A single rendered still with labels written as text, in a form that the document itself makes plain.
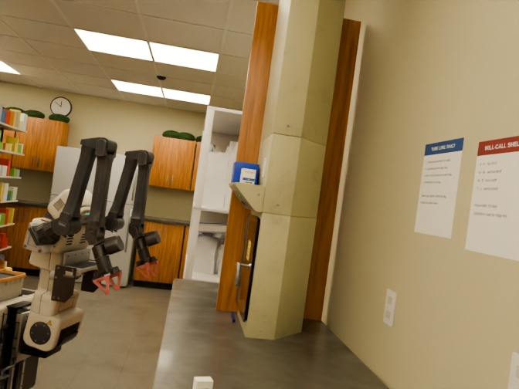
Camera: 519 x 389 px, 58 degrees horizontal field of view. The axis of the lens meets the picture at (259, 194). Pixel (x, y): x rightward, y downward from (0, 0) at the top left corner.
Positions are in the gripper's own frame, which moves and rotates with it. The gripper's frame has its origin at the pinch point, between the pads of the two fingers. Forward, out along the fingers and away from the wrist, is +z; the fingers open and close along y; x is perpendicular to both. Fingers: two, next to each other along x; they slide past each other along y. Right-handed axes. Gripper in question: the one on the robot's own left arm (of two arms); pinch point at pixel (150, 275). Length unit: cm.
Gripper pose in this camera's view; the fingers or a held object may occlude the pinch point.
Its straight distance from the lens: 249.8
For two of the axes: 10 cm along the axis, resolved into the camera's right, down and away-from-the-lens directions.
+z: 3.2, 9.4, -0.8
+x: -9.3, 3.3, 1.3
